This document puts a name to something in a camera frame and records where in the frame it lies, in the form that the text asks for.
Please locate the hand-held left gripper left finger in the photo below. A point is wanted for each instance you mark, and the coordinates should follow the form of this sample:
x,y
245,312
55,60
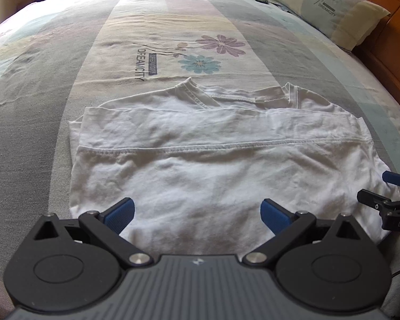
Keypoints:
x,y
120,215

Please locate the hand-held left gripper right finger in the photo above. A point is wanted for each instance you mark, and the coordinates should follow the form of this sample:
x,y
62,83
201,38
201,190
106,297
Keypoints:
x,y
275,218

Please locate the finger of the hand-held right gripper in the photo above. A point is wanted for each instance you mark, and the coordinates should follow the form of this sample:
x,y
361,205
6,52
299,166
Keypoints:
x,y
373,198
396,178

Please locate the white printed t-shirt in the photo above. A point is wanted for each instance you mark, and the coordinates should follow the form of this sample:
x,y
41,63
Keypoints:
x,y
203,173

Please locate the wooden headboard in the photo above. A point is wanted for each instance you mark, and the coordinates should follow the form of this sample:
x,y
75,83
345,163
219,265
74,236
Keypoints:
x,y
386,50

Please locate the bed with patchwork sheet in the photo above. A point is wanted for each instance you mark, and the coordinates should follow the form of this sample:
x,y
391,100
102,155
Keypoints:
x,y
53,90

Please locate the large patchwork pillow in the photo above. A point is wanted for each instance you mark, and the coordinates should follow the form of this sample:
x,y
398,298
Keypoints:
x,y
326,6

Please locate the grey blue cloth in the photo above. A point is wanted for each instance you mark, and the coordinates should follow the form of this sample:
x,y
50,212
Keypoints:
x,y
280,6

